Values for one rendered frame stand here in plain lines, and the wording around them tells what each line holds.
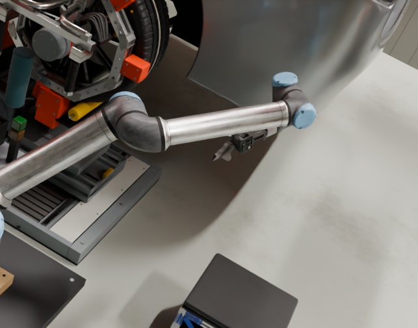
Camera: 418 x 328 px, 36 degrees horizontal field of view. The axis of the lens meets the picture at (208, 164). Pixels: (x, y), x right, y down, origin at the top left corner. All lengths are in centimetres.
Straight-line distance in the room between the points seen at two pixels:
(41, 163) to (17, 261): 45
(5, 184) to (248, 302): 104
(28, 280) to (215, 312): 70
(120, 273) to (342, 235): 142
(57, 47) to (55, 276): 88
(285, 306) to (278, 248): 83
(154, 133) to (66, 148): 32
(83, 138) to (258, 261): 145
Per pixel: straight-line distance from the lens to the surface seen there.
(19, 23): 292
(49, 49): 264
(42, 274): 246
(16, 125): 252
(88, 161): 312
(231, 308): 255
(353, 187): 426
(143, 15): 265
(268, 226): 356
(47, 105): 292
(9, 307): 234
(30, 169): 222
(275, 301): 267
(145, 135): 205
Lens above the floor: 212
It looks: 34 degrees down
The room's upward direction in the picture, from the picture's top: 24 degrees clockwise
